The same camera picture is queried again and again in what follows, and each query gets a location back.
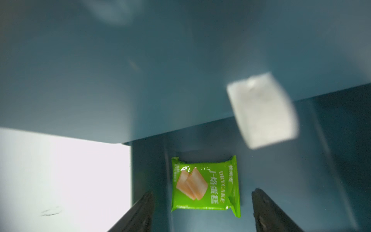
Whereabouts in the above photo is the teal three-drawer cabinet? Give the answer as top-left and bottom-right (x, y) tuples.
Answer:
(1, 1), (371, 232)

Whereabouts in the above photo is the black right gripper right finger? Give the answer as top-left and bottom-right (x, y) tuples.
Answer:
(252, 188), (303, 232)

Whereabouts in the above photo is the green cookie packet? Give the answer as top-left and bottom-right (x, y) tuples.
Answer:
(171, 156), (241, 218)

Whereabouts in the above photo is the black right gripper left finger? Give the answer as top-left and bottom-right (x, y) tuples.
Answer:
(108, 191), (155, 232)

